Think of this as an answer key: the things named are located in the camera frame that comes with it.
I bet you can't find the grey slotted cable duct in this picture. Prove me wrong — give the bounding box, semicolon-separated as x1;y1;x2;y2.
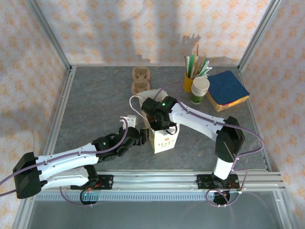
35;192;216;202

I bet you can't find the stack of pulp cup carriers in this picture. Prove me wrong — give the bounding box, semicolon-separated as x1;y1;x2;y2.
132;66;151;94

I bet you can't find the white paper takeout bag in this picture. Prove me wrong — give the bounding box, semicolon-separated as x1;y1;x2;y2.
129;88;181;155

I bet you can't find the stack of paper cups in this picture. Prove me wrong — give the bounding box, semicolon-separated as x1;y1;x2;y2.
190;76;211;105

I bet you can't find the aluminium side rail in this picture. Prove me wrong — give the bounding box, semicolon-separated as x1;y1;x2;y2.
30;66;77;173

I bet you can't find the aluminium frame post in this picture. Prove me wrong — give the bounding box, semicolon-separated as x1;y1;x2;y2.
11;198;36;229
25;0;73;72
238;0;285;70
274;190;300;229

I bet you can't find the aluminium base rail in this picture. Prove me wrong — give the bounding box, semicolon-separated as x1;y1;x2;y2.
26;169;285;191

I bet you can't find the stack of coloured napkins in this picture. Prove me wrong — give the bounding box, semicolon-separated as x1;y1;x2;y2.
206;71;251;105

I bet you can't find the yellow holder cup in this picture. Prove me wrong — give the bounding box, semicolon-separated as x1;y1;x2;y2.
183;71;195;93

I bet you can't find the wooden stir stick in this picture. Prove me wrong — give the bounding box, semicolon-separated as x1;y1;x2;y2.
199;54;207;74
195;43;200;77

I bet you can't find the colourful paper napkin stack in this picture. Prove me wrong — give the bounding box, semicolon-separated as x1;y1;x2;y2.
206;92;251;113

